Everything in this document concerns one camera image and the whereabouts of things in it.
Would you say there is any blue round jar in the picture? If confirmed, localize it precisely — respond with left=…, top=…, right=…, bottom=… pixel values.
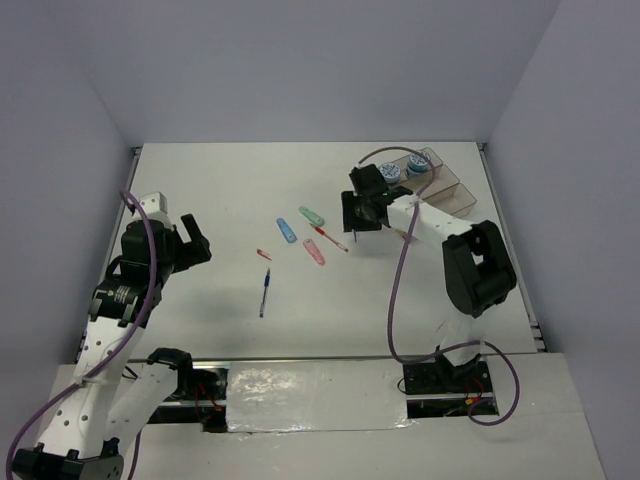
left=378, top=162, right=402, bottom=185
left=405, top=152, right=432, bottom=178

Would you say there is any red pen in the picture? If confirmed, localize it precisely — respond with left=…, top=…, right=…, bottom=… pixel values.
left=310, top=223, right=349, bottom=253

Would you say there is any red pen cap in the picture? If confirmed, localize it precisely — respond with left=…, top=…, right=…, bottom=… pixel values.
left=256, top=249, right=273, bottom=261

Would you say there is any blue pen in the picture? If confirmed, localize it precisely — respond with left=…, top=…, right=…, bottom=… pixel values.
left=259, top=268, right=271, bottom=318

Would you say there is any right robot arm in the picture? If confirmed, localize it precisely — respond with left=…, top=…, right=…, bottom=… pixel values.
left=341, top=165, right=517, bottom=391

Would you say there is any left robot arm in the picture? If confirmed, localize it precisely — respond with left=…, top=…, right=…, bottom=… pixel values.
left=6, top=214, right=212, bottom=479

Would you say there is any green correction tape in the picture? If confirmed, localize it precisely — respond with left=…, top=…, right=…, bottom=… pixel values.
left=298, top=206, right=325, bottom=227

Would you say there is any pink correction tape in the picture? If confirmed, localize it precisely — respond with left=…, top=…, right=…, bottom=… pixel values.
left=303, top=239, right=326, bottom=266

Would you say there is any blue correction tape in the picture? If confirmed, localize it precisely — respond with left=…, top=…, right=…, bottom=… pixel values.
left=276, top=217, right=297, bottom=244

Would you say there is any silver taped plate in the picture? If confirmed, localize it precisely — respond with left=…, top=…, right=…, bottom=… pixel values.
left=226, top=360, right=412, bottom=433

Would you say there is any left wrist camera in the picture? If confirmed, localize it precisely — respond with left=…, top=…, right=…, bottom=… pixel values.
left=139, top=191, right=170, bottom=225

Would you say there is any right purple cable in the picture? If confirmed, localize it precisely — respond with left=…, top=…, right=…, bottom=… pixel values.
left=357, top=145, right=521, bottom=427

